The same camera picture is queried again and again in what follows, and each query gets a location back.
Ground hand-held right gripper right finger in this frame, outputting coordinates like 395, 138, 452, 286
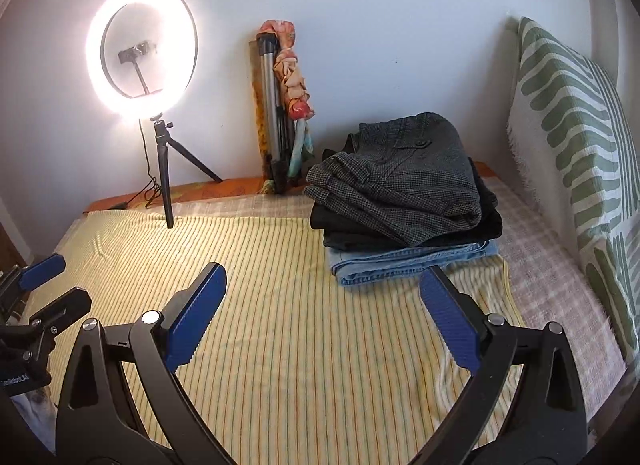
419, 266, 587, 465

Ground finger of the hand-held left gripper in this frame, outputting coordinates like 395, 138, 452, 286
17, 286, 93, 341
0, 254, 67, 298

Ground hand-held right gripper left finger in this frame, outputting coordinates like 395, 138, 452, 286
54, 261, 237, 465

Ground grey tweed pants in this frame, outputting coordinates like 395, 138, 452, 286
302, 112, 484, 248

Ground black folded pants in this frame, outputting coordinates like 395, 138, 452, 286
322, 231, 502, 252
309, 157, 504, 241

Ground blue folded jeans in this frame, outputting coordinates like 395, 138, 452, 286
327, 239, 501, 289

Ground yellow striped blanket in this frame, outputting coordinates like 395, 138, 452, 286
30, 207, 527, 465

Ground pink checked blanket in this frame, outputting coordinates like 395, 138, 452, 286
82, 177, 629, 451

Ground orange bed sheet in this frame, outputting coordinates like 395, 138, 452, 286
82, 161, 497, 216

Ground black mini tripod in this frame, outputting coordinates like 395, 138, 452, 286
148, 115, 224, 230

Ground yellow patterned cloth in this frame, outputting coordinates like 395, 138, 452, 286
252, 72, 274, 196

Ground green patterned pillow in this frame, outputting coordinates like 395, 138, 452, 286
506, 16, 640, 362

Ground silver folded tripod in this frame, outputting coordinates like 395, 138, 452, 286
255, 32, 301, 196

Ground black phone holder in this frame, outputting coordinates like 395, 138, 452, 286
117, 41, 164, 96

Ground black cable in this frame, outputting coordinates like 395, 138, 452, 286
107, 120, 167, 211

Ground white ring light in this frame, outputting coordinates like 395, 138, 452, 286
85, 0, 199, 120

